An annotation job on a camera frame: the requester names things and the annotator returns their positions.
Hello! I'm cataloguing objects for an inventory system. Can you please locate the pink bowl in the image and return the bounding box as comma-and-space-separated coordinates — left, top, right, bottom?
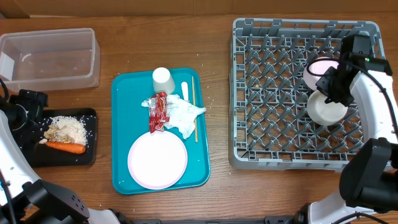
303, 60, 338, 91

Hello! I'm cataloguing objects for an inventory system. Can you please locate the white bowl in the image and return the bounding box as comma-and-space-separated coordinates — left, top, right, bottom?
307, 90, 348, 126

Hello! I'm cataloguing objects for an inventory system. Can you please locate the wooden chopstick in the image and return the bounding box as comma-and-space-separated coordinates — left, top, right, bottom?
191, 75, 199, 143

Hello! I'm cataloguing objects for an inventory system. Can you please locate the white plastic spoon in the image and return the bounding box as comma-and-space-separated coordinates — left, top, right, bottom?
181, 82, 189, 102

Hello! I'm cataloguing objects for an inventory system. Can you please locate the white napkin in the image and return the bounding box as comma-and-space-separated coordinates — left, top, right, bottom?
141, 95, 206, 139

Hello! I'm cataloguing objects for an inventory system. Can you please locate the white paper cup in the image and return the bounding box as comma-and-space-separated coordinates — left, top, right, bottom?
152, 67, 175, 95

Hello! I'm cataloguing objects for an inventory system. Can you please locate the red snack wrapper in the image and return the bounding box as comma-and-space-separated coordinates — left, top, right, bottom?
148, 92, 170, 133

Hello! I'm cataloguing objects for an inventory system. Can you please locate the pink round plate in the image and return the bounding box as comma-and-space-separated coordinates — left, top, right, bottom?
127, 131, 188, 190

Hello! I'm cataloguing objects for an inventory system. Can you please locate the orange carrot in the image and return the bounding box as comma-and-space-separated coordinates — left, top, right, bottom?
45, 141, 86, 154

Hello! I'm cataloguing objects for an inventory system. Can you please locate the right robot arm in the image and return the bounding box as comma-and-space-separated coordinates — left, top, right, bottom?
291, 34, 397, 223

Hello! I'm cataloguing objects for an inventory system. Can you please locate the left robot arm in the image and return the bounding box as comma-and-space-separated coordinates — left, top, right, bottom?
1, 83, 130, 224

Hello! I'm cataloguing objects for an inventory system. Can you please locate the grey dishwasher rack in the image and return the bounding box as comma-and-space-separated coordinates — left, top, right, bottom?
229, 18, 385, 172

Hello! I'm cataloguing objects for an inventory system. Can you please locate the teal plastic tray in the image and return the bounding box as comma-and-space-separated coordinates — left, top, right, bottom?
111, 67, 211, 195

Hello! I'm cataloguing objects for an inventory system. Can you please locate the white rice pile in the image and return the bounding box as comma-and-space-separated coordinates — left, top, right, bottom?
51, 116, 87, 145

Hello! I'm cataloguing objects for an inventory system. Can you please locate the black plastic tray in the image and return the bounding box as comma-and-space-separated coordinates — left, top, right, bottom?
21, 108, 98, 167

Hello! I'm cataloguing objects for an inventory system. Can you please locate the clear plastic bin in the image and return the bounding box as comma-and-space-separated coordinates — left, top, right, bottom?
1, 28, 101, 92

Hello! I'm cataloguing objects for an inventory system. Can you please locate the food scraps pile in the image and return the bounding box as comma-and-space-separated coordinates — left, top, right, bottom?
44, 124, 74, 143

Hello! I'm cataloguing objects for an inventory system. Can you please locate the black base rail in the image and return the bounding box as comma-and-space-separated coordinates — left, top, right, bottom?
130, 215, 308, 224

